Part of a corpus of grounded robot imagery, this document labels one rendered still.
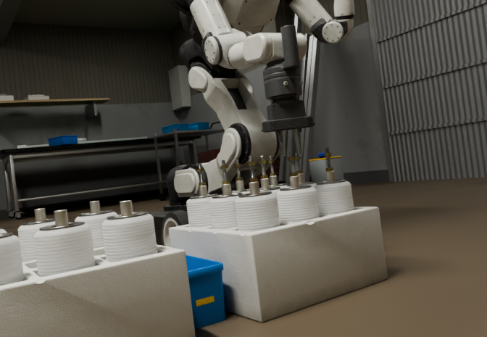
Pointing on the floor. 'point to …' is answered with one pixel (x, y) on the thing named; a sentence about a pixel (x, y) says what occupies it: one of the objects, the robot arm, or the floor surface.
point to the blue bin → (206, 290)
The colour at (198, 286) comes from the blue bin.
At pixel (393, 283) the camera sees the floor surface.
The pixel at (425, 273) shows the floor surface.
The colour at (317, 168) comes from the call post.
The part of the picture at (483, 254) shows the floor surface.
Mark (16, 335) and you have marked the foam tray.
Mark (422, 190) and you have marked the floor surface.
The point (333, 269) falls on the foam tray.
